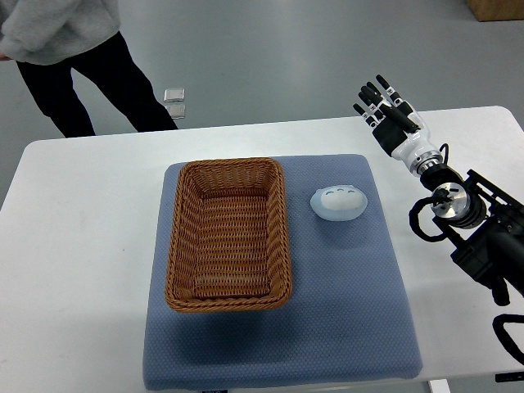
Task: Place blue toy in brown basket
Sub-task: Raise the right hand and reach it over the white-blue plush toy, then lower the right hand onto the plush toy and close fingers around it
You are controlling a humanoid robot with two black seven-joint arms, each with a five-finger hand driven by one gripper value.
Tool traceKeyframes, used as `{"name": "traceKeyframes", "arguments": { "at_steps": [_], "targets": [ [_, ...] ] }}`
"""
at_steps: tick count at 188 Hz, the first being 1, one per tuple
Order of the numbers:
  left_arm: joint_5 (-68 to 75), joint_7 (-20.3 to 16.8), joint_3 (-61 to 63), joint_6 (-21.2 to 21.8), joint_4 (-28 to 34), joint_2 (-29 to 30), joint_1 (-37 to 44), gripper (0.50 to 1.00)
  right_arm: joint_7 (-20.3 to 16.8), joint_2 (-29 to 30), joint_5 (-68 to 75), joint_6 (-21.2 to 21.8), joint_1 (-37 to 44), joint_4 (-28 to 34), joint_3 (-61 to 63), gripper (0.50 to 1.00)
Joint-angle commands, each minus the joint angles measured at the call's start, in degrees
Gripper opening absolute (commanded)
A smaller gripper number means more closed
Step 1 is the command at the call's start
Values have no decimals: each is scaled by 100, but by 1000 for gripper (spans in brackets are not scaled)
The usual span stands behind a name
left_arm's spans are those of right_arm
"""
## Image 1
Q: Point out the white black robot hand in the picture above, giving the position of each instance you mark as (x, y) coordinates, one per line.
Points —
(391, 125)

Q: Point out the blue white plush toy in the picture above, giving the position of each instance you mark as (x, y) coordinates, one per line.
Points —
(338, 203)

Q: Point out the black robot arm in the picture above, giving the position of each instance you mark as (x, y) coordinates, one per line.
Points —
(483, 222)

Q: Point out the brown wicker basket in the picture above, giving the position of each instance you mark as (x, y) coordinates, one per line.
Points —
(229, 247)

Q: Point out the brown cardboard box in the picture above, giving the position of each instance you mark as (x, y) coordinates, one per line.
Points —
(496, 10)

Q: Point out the lower metal floor plate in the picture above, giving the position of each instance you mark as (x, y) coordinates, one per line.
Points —
(176, 111)

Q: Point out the metal floor plate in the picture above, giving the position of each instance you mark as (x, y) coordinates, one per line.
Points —
(174, 95)
(176, 111)

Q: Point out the upper metal floor plate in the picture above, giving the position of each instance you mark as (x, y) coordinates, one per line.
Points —
(174, 95)

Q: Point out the blue fabric mat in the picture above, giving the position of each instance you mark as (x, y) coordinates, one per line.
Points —
(348, 318)

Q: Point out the black table control panel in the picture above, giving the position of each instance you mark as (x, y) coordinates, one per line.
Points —
(509, 377)

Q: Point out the person in grey sweater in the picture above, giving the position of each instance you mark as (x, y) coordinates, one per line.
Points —
(49, 39)

